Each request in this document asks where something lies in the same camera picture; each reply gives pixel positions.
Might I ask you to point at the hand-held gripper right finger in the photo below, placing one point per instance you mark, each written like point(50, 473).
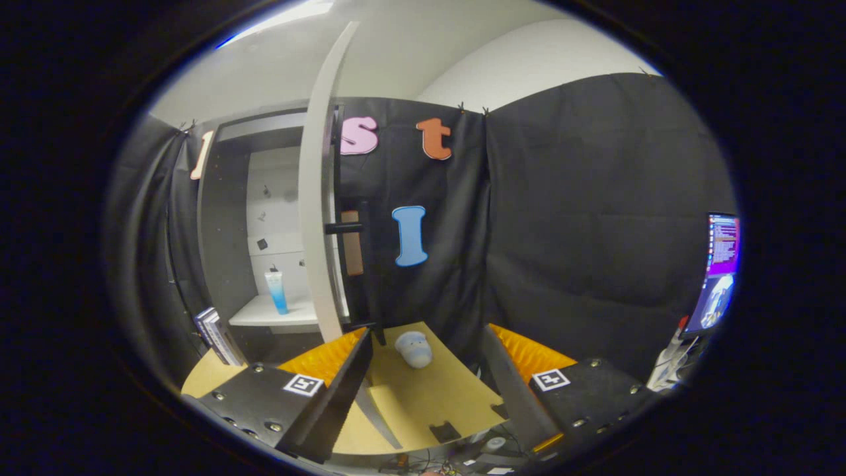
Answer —
point(522, 403)

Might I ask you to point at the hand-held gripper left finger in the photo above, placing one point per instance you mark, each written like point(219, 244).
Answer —
point(337, 403)

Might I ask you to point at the white and blue tube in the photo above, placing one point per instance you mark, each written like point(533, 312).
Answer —
point(277, 294)

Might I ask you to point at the white cabinet door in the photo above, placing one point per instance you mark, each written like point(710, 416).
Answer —
point(310, 218)

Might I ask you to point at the pale blue round toy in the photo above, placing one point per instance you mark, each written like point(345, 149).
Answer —
point(414, 350)

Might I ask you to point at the grey cover book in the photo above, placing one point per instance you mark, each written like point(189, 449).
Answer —
point(225, 344)

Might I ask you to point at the white spine book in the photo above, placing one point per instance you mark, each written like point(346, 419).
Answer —
point(211, 334)

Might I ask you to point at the white plastic item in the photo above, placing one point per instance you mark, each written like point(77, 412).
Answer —
point(664, 370)

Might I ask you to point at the black backdrop cloth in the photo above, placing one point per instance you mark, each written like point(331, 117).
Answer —
point(581, 231)

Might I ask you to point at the grey cabinet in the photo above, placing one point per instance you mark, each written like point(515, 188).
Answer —
point(221, 251)

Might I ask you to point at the computer monitor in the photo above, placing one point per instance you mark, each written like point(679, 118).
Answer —
point(720, 264)

